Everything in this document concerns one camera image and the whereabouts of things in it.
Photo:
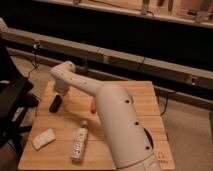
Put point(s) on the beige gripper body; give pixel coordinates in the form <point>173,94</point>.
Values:
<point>65,98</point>

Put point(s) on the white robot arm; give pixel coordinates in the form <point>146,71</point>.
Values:
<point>127,140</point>

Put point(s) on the orange carrot toy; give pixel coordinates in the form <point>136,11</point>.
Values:
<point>93,106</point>

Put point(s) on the white sponge block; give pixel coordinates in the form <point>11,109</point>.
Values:
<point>43,139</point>

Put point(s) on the white plastic bottle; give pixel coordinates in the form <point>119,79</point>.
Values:
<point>79,142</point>

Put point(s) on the black chair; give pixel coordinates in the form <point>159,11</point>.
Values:
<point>15,100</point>

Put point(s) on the green plate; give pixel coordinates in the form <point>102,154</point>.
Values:
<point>149,137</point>

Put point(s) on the long grey rail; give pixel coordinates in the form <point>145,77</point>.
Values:
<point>158,68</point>

